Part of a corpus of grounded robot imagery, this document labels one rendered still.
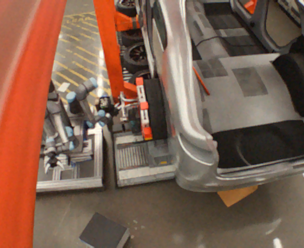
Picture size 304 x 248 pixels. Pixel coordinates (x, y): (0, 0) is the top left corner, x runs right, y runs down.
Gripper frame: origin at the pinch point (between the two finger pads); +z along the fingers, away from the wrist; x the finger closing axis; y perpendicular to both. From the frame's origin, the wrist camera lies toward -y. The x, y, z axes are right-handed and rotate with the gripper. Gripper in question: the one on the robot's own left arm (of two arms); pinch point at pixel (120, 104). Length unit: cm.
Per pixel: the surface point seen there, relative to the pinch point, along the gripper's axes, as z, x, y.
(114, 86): 11.2, -18.6, -9.2
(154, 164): -12, 54, 66
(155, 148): 5, 43, 61
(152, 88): 12, 39, -35
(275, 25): 451, 65, 83
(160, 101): 4, 53, -30
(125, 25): 166, -137, 21
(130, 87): 29.5, -9.8, 2.6
